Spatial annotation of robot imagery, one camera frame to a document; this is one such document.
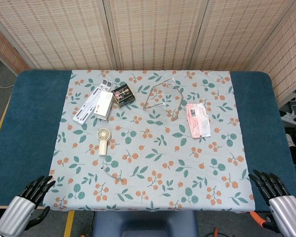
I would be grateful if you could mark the cream handheld fan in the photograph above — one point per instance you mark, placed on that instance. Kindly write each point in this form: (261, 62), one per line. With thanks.
(103, 142)

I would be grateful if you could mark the blue chair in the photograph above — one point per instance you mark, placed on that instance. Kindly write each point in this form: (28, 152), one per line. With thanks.
(145, 223)

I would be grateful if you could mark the white power strip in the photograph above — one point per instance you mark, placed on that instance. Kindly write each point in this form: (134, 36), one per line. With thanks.
(292, 118)

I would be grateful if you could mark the white box with red logo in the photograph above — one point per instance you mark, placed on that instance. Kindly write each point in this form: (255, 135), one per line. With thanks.
(104, 105)

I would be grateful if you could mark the pink and white sachet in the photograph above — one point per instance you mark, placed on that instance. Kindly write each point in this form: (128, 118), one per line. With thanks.
(198, 119)

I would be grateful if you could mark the clear acrylic hexagonal frame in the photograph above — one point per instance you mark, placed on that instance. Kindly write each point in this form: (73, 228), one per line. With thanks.
(162, 97)

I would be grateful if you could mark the blue table mat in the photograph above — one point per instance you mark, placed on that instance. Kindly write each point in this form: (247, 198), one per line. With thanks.
(22, 138)

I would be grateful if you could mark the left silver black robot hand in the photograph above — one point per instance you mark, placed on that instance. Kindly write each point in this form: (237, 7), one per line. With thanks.
(17, 212)

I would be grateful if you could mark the black box with colourful print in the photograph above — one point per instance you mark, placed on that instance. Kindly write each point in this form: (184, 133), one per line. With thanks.
(123, 95)

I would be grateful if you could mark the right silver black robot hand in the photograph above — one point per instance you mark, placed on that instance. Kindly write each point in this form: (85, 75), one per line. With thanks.
(284, 207)

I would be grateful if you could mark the woven folding screen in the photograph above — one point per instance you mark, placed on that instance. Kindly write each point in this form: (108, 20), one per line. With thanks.
(148, 32)

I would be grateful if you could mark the white folding stand with slots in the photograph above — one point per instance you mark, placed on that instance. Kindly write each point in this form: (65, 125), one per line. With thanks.
(91, 103)

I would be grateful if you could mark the floral printed tablecloth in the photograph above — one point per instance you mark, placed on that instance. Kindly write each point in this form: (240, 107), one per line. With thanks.
(153, 148)

